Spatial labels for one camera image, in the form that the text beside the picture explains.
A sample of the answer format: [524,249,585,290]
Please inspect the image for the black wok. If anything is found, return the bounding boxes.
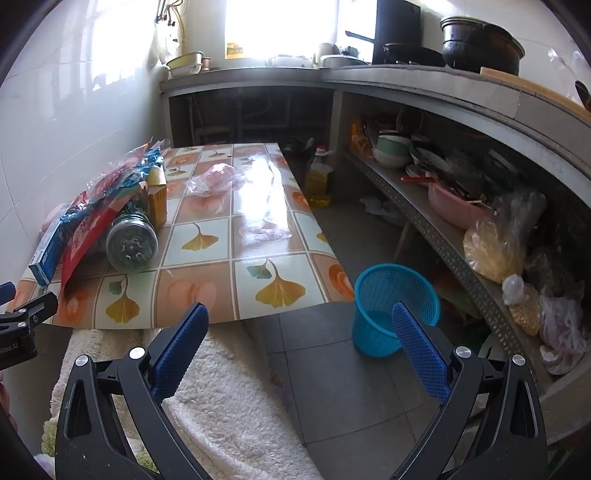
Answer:
[383,43,445,66]

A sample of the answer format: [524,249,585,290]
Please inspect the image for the tall yellow carton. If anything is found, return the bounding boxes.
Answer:
[139,184,168,228]

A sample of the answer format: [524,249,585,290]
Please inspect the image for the blue toothpaste box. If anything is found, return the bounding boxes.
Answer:
[28,200,78,286]

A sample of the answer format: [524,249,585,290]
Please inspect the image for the bag of peanuts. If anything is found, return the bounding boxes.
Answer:
[502,274,544,337]

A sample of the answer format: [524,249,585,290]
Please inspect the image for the crumpled white paper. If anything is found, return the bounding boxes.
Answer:
[359,196,393,217]

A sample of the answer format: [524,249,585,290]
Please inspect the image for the metal basin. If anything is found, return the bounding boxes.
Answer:
[321,54,366,69]

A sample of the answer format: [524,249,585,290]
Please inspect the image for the bag of yellow food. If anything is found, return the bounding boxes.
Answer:
[463,191,548,284]

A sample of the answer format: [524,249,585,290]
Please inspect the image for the orange snack packets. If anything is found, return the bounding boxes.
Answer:
[349,117,370,156]

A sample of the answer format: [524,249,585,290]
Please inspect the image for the pink plastic basin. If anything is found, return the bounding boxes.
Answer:
[427,181,498,230]

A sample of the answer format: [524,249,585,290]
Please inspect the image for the perforated metal shelf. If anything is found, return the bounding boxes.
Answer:
[344,150,555,385]

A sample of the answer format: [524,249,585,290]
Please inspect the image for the concrete kitchen counter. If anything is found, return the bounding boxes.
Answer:
[159,64,591,195]

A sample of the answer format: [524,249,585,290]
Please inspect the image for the hanging white bag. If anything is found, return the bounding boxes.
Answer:
[151,22,182,64]

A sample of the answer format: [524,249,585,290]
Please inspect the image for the blue plastic wastebasket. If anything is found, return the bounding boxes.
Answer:
[353,264,441,357]

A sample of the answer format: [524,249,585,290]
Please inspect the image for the stacked bowls on counter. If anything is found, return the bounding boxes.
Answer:
[165,52,204,78]

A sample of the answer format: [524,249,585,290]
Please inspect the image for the stack of bowls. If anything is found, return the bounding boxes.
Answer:
[372,131,413,168]

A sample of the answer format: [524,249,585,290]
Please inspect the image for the green glass bottle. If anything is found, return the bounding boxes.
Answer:
[106,203,160,274]

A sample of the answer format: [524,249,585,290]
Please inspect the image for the wooden cutting board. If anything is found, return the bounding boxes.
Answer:
[480,67,591,112]

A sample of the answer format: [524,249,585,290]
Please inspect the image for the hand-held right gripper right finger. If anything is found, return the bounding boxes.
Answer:
[392,301,549,480]

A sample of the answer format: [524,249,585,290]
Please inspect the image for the red blue snack bag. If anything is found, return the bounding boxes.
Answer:
[60,141,165,297]

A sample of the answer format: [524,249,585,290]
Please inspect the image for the large black pot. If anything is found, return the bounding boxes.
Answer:
[440,16,526,76]

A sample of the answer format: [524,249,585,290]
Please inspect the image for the pale pink plastic bag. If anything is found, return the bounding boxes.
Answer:
[539,295,590,376]

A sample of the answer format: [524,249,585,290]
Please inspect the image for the cooking oil bottle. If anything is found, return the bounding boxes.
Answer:
[305,145,334,207]

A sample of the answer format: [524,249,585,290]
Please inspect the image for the black box appliance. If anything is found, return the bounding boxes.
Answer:
[345,0,422,65]

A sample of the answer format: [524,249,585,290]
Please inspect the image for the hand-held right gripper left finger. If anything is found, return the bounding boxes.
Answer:
[55,302,213,480]

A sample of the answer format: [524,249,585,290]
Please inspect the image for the white fleece clothing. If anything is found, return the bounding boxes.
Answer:
[41,325,324,480]

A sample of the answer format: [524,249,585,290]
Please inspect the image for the crumpled clear plastic bag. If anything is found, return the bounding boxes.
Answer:
[185,162,249,198]

